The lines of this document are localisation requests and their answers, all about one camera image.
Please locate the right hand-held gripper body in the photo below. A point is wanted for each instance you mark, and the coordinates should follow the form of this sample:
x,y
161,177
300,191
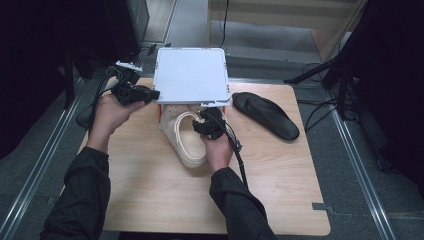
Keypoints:
x,y
215,123

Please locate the person's left hand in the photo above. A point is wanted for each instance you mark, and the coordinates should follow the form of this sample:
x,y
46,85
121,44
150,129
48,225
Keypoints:
x,y
110,116

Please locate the metal floor rail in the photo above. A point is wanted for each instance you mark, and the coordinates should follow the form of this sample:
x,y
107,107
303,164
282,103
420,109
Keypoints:
x,y
358,166
41,166

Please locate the grey tape strip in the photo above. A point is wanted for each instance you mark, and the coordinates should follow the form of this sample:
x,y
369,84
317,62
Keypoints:
x,y
321,206
50,200

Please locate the dark curtain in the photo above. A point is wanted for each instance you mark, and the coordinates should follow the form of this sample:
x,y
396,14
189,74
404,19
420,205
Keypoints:
x,y
26,66
393,83

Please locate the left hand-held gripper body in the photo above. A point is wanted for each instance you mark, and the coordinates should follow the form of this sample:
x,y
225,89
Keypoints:
x,y
130,93

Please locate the black tripod stand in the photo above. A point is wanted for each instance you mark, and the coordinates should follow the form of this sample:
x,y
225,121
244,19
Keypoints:
x,y
333,66

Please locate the cream perforated clog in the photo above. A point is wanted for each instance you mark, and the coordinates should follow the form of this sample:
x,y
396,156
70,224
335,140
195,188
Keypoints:
x,y
186,150

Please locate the dark cabinet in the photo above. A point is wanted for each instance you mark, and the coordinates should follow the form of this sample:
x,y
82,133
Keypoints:
x,y
123,30

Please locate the black metal stand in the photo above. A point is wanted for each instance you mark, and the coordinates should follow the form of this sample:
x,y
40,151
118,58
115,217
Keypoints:
x,y
69,86

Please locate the person's right hand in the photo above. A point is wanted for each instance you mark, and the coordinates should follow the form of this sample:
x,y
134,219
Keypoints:
x,y
218,153

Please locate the white two-tier shoe rack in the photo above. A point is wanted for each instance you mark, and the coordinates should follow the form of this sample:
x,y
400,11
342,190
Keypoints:
x,y
190,73

